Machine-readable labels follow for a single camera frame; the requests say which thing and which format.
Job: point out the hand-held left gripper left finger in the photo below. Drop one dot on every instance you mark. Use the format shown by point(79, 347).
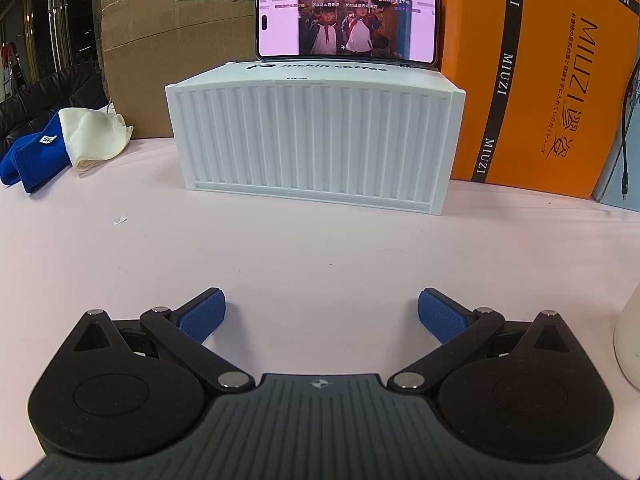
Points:
point(202, 315)

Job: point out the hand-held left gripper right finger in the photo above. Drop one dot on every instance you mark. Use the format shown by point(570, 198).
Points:
point(440, 315)

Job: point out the white cup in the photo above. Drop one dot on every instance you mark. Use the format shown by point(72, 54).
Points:
point(629, 340)

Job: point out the white ribbed box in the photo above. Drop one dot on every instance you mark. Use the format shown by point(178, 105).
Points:
point(315, 135)

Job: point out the cream cloth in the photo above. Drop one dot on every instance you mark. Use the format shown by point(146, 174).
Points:
point(90, 135)

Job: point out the blue cloth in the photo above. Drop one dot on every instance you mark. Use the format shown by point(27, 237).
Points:
point(30, 165)

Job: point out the orange box with black bands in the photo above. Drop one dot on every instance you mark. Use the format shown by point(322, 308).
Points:
point(550, 85)

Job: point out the brown cardboard box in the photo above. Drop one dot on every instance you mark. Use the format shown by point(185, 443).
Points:
point(175, 60)

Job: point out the black sofa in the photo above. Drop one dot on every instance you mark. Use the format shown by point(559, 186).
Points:
point(45, 95)

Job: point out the black smartphone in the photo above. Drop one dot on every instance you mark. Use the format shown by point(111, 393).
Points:
point(350, 25)

